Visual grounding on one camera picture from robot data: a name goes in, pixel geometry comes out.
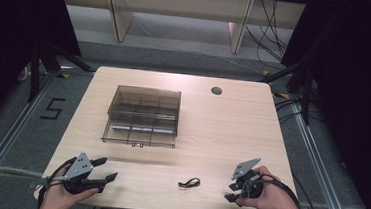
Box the hand-held gripper cable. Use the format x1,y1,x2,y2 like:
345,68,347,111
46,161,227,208
36,153,78,209
244,172,304,209

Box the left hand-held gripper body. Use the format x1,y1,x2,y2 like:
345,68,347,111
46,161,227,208
62,150,108,198

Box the black cables bundle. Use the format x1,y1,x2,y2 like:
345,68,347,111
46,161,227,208
242,0,294,64

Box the right hand-held gripper cable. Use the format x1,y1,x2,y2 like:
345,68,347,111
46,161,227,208
244,172,304,209

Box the left hand-held gripper cable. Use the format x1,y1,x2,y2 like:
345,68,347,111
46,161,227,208
36,153,78,209

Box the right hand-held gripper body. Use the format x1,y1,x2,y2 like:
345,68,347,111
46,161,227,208
228,154,268,202

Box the grey table cable hole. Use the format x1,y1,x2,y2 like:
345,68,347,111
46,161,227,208
209,85,224,96

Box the small black hair tie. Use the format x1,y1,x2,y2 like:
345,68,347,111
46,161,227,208
177,175,202,191

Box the aluminium floor rail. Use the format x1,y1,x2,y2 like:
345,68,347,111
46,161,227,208
284,102,366,209
0,68,58,209

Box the person's left hand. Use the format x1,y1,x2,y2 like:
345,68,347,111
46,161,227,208
38,160,101,209

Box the black floor cables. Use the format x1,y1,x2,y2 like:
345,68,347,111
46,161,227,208
272,96,325,128

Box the thin white floor cable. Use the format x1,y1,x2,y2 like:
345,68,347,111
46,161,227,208
157,44,266,76

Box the person's right hand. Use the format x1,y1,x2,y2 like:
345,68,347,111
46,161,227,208
234,164,304,209

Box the transparent brown drawer organizer box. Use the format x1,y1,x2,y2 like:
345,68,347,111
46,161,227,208
100,83,183,151

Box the black metal stand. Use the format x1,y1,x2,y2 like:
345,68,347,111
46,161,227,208
26,39,98,109
255,54,316,126

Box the black curtain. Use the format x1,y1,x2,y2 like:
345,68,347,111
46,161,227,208
0,0,86,147
269,0,371,209

